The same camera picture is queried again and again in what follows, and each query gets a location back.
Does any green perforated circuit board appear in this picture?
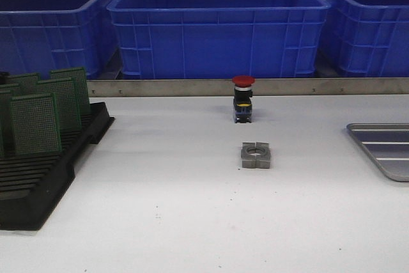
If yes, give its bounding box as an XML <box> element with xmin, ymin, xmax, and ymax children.
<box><xmin>10</xmin><ymin>93</ymin><xmax>62</xmax><ymax>156</ymax></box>
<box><xmin>36</xmin><ymin>77</ymin><xmax>82</xmax><ymax>132</ymax></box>

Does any rear right green circuit board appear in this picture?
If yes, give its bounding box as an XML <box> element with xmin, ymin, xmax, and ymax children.
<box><xmin>49</xmin><ymin>66</ymin><xmax>91</xmax><ymax>115</ymax></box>

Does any rear left green circuit board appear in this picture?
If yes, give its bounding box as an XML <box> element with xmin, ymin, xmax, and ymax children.
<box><xmin>6</xmin><ymin>73</ymin><xmax>40</xmax><ymax>96</ymax></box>

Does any black slotted board rack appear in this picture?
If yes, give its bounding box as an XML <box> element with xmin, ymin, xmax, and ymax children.
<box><xmin>1</xmin><ymin>102</ymin><xmax>114</xmax><ymax>231</ymax></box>

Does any silver metal tray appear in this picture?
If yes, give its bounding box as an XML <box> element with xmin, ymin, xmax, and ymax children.
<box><xmin>346</xmin><ymin>123</ymin><xmax>408</xmax><ymax>182</ymax></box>

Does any far left green circuit board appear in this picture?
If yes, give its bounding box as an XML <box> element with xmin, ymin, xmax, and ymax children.
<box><xmin>1</xmin><ymin>90</ymin><xmax>13</xmax><ymax>158</ymax></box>

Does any red emergency stop button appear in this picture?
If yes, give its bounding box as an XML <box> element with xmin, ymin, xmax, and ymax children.
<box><xmin>232</xmin><ymin>75</ymin><xmax>255</xmax><ymax>123</ymax></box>

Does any grey metal clamp block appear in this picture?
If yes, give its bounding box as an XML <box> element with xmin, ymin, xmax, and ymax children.
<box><xmin>240</xmin><ymin>142</ymin><xmax>272</xmax><ymax>169</ymax></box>

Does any center blue plastic crate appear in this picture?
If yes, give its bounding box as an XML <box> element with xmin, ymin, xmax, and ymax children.
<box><xmin>108</xmin><ymin>0</ymin><xmax>329</xmax><ymax>79</ymax></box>

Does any blue plastic crate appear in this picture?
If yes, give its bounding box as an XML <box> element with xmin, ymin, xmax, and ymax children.
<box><xmin>108</xmin><ymin>0</ymin><xmax>329</xmax><ymax>79</ymax></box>
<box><xmin>1</xmin><ymin>0</ymin><xmax>118</xmax><ymax>79</ymax></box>
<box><xmin>319</xmin><ymin>0</ymin><xmax>408</xmax><ymax>77</ymax></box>

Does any right blue plastic crate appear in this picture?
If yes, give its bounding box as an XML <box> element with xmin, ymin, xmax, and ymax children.
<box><xmin>319</xmin><ymin>0</ymin><xmax>408</xmax><ymax>77</ymax></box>

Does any left blue plastic crate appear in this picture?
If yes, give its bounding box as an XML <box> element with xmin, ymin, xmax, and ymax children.
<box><xmin>1</xmin><ymin>0</ymin><xmax>118</xmax><ymax>79</ymax></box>

